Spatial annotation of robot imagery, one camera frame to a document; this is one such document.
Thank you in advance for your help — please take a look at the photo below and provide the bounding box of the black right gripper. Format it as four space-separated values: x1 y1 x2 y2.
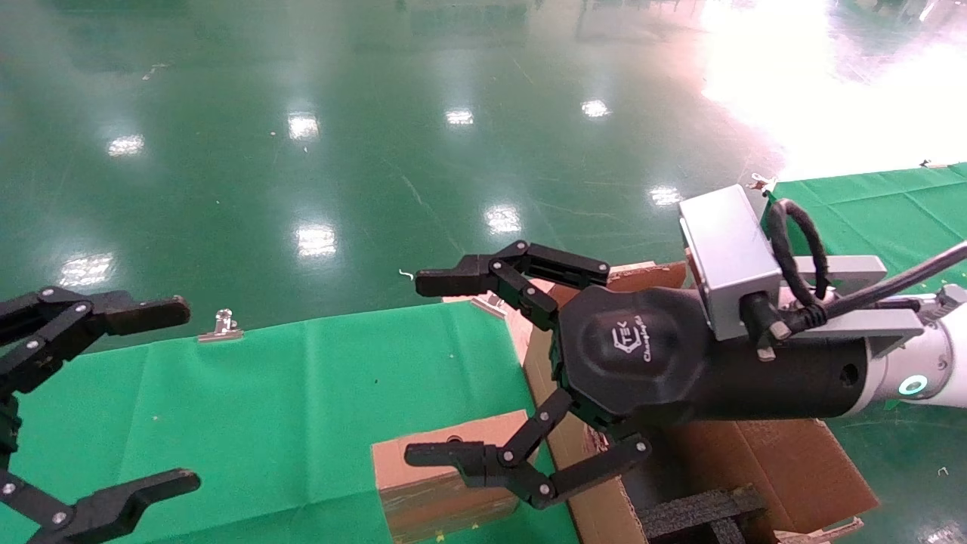
404 240 882 509

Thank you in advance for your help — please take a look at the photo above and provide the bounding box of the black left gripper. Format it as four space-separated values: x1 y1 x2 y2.
0 286 202 544

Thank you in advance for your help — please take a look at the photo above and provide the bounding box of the small brown cardboard box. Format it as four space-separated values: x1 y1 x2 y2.
372 410 531 544

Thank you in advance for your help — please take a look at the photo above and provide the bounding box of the large open cardboard carton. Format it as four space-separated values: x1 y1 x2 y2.
521 261 882 544

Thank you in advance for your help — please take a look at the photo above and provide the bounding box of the green tablecloth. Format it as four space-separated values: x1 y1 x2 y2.
762 162 967 297
0 302 579 544

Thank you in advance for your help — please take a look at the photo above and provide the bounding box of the black foam insert block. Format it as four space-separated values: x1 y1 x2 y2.
641 487 768 544

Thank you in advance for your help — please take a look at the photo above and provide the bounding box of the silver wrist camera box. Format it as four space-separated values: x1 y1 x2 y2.
678 184 927 360

